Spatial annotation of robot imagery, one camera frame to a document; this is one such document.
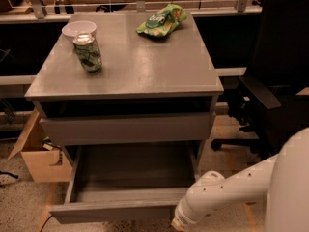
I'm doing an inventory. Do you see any grey drawer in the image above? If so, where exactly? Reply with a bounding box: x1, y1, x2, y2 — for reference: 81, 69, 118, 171
40, 112, 215, 146
50, 141, 200, 224

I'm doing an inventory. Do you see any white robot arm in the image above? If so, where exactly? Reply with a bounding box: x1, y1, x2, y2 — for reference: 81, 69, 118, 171
172, 129, 309, 232

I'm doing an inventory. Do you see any grey top drawer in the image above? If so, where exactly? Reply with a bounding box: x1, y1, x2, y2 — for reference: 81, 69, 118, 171
40, 112, 215, 146

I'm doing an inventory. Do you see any grey drawer cabinet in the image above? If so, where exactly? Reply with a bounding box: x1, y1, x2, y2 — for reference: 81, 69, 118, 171
24, 11, 225, 166

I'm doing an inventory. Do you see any open cardboard box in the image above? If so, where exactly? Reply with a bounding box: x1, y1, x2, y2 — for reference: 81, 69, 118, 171
8, 109, 72, 183

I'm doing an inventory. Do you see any black office chair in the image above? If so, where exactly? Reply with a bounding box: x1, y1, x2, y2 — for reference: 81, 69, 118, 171
211, 0, 309, 160

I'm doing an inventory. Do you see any glass jar with green contents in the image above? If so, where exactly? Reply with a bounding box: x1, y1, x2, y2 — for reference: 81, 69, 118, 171
73, 33, 102, 73

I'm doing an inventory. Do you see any green chip bag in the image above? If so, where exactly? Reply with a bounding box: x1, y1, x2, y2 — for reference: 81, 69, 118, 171
136, 4, 187, 38

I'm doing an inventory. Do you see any white bowl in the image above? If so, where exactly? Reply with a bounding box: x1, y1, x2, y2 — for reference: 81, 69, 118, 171
62, 20, 97, 43

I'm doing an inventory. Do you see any black floor cable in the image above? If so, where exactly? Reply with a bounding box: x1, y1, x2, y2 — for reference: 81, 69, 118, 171
0, 170, 19, 181

